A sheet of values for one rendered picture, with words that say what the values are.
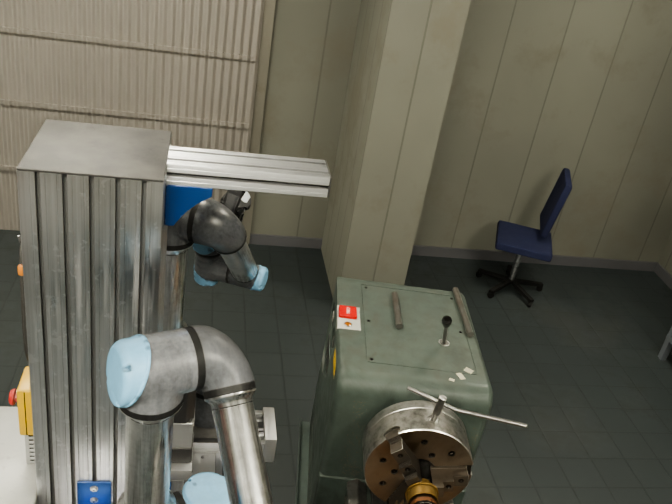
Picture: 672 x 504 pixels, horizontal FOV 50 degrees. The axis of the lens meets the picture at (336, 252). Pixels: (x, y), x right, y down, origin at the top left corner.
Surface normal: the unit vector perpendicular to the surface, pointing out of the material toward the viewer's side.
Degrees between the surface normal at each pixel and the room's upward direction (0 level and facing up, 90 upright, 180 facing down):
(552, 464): 0
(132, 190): 90
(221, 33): 90
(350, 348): 0
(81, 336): 90
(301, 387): 0
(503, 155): 90
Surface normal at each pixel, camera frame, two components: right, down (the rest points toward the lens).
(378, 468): 0.00, 0.48
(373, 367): 0.15, -0.86
